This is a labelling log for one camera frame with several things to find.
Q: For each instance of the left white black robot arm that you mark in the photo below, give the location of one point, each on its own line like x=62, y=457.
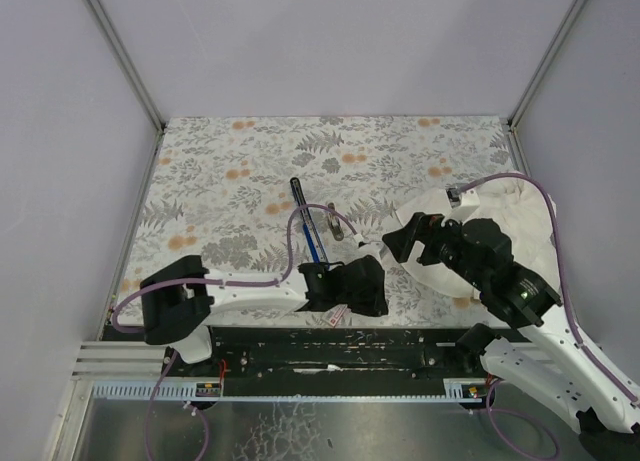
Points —
x=178, y=300

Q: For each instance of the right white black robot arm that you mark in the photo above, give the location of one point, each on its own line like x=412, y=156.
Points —
x=584, y=389

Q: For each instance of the red white staple box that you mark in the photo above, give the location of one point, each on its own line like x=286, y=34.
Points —
x=334, y=316

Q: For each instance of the floral patterned table mat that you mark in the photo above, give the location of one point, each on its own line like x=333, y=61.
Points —
x=220, y=188

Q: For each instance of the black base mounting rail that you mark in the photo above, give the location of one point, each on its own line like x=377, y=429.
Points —
x=358, y=354

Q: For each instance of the right aluminium frame post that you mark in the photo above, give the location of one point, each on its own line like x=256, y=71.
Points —
x=552, y=51

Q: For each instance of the left aluminium extrusion rail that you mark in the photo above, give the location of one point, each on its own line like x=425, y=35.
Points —
x=111, y=360

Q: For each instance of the blue stapler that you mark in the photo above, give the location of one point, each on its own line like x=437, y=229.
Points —
x=313, y=238

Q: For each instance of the aluminium frame post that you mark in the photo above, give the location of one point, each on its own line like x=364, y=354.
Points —
x=552, y=51
x=108, y=30

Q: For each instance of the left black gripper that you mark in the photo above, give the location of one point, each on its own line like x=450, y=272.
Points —
x=351, y=285

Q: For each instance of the white slotted cable duct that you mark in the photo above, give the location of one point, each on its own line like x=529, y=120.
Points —
x=302, y=388

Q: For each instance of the left aluminium frame post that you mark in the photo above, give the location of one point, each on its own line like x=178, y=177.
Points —
x=108, y=30

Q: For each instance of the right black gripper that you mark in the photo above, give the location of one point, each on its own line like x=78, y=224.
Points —
x=430, y=238

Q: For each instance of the white crumpled cloth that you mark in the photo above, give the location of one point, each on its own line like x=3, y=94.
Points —
x=514, y=204

